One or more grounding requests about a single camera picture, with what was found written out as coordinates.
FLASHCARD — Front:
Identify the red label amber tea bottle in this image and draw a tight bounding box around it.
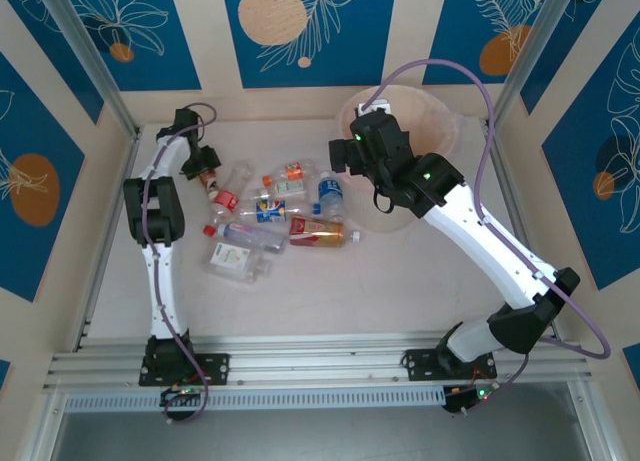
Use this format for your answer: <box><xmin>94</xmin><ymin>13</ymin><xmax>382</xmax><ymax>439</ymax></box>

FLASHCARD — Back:
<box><xmin>288</xmin><ymin>215</ymin><xmax>364</xmax><ymax>250</ymax></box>

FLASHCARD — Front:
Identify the clear bottle white label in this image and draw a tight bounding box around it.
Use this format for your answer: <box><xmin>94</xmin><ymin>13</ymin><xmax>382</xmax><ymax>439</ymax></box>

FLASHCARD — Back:
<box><xmin>199</xmin><ymin>238</ymin><xmax>275</xmax><ymax>285</ymax></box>

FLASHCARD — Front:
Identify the white slotted cable duct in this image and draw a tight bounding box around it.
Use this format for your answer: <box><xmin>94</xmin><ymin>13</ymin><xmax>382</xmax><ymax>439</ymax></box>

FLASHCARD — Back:
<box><xmin>63</xmin><ymin>384</ymin><xmax>447</xmax><ymax>413</ymax></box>

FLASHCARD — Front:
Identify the orange label small bottle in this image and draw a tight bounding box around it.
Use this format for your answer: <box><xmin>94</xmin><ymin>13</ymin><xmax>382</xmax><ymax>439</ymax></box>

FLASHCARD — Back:
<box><xmin>260</xmin><ymin>159</ymin><xmax>320</xmax><ymax>187</ymax></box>

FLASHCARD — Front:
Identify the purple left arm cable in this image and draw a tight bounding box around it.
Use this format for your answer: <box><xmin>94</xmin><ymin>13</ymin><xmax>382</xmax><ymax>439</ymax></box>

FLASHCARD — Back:
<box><xmin>141</xmin><ymin>102</ymin><xmax>217</xmax><ymax>425</ymax></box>

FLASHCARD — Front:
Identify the small controller board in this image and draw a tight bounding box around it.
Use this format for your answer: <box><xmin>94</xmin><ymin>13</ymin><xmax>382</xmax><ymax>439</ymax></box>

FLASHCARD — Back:
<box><xmin>159</xmin><ymin>384</ymin><xmax>202</xmax><ymax>408</ymax></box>
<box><xmin>442</xmin><ymin>384</ymin><xmax>496</xmax><ymax>416</ymax></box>

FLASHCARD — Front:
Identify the long clear water bottle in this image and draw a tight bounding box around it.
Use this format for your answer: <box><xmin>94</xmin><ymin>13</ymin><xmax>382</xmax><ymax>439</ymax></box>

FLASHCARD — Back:
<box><xmin>202</xmin><ymin>222</ymin><xmax>289</xmax><ymax>255</ymax></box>

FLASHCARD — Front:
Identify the aluminium frame post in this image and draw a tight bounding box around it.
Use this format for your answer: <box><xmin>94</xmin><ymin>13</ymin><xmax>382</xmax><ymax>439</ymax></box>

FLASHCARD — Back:
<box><xmin>37</xmin><ymin>0</ymin><xmax>142</xmax><ymax>138</ymax></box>
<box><xmin>487</xmin><ymin>0</ymin><xmax>576</xmax><ymax>132</ymax></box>

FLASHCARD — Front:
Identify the red cola label bottle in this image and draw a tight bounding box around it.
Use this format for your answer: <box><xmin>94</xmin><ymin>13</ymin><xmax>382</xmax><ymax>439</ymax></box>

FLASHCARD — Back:
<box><xmin>209</xmin><ymin>159</ymin><xmax>255</xmax><ymax>218</ymax></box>

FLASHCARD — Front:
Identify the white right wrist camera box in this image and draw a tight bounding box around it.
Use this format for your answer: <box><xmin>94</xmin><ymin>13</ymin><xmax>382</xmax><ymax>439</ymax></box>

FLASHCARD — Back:
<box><xmin>355</xmin><ymin>98</ymin><xmax>392</xmax><ymax>117</ymax></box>

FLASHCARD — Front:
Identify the white ribbed waste bin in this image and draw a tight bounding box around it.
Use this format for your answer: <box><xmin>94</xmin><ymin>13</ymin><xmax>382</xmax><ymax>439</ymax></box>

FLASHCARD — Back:
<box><xmin>337</xmin><ymin>85</ymin><xmax>464</xmax><ymax>235</ymax></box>

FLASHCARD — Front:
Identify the blue pepsi label bottle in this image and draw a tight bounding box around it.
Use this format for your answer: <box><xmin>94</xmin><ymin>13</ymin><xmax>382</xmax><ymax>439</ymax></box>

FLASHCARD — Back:
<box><xmin>238</xmin><ymin>198</ymin><xmax>322</xmax><ymax>225</ymax></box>

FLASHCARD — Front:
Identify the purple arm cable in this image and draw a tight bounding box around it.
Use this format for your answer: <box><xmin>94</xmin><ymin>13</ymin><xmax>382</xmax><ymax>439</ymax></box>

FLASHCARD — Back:
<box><xmin>141</xmin><ymin>102</ymin><xmax>217</xmax><ymax>425</ymax></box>
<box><xmin>360</xmin><ymin>59</ymin><xmax>612</xmax><ymax>417</ymax></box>

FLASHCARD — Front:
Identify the blue label water bottle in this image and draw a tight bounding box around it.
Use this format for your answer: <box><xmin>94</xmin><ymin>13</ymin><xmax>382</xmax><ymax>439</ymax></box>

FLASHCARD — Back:
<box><xmin>317</xmin><ymin>170</ymin><xmax>347</xmax><ymax>218</ymax></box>

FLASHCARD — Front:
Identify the aluminium base beam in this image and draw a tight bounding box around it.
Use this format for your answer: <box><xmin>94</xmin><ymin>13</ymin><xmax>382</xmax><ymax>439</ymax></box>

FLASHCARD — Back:
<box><xmin>42</xmin><ymin>333</ymin><xmax>594</xmax><ymax>388</ymax></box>

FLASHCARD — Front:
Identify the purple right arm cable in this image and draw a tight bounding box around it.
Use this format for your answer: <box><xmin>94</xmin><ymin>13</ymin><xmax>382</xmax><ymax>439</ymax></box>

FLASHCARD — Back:
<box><xmin>360</xmin><ymin>59</ymin><xmax>612</xmax><ymax>417</ymax></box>

